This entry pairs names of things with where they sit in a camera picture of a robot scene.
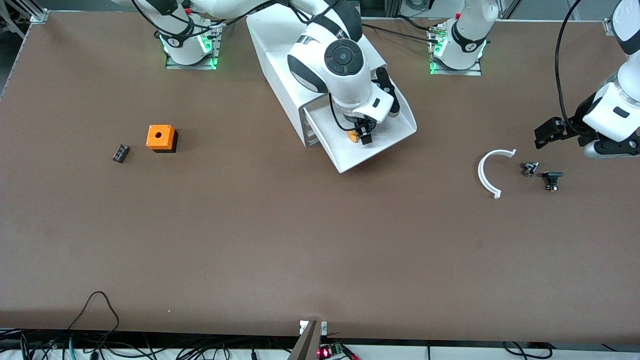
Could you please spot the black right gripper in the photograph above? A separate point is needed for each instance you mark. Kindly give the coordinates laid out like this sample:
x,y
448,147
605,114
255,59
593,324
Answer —
x,y
362,127

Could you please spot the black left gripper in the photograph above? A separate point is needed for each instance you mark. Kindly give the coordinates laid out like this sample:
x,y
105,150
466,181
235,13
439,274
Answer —
x,y
576,121

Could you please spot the orange push button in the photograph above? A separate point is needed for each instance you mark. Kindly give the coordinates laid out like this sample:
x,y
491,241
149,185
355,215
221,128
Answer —
x,y
352,136

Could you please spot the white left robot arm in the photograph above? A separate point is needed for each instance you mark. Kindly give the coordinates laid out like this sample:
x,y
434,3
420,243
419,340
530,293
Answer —
x,y
612,115

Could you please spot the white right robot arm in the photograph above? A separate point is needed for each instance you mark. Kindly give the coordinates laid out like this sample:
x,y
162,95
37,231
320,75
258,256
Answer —
x,y
350,85

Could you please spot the small grey black component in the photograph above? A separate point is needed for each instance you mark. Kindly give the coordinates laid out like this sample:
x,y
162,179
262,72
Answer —
x,y
530,168

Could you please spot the small black contact block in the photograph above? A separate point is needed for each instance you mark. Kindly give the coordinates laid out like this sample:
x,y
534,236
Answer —
x,y
552,177

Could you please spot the white curved plastic arc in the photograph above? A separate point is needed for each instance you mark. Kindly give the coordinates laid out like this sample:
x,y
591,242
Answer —
x,y
481,172

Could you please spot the circuit board with red light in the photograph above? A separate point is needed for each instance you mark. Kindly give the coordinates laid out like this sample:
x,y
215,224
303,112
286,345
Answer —
x,y
332,352

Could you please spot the small black terminal block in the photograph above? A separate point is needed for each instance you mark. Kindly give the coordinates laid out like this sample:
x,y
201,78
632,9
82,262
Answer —
x,y
121,153

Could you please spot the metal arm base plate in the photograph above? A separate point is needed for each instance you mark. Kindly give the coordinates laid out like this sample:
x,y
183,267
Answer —
x,y
435,67
216,45

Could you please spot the orange button enclosure box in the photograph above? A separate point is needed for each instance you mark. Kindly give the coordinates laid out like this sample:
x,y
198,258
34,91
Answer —
x,y
160,136

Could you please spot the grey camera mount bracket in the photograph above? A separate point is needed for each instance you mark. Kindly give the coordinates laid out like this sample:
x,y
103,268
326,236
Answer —
x,y
307,342

